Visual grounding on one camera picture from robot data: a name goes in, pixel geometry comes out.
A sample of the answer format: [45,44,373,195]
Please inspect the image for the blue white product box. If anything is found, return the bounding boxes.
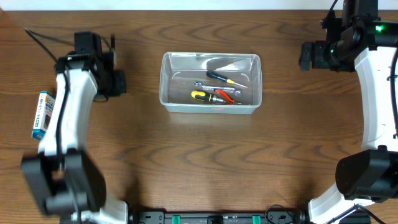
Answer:
[32,91,55,140]

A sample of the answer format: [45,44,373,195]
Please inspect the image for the red handled pliers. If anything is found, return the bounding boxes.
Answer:
[215,89,242,105]

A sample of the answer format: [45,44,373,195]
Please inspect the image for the silver offset wrench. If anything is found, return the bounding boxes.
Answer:
[194,82,242,96]

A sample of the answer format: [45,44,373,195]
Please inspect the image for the stubby yellow black screwdriver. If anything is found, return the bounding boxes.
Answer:
[191,90,226,105]

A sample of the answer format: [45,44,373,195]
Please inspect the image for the slim black yellow screwdriver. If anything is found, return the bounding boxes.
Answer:
[206,70,248,88]

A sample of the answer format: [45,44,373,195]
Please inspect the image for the black orange pen tool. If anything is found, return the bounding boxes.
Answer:
[111,34,117,69]

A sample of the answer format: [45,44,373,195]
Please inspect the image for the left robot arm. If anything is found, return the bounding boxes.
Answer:
[21,50,129,223]

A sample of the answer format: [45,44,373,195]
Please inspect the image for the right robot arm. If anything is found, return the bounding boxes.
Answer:
[299,16,397,223]

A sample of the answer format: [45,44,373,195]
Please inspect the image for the clear plastic container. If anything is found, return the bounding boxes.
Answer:
[159,52,262,114]

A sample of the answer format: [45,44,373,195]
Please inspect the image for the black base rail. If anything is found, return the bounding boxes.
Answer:
[127,208,310,224]

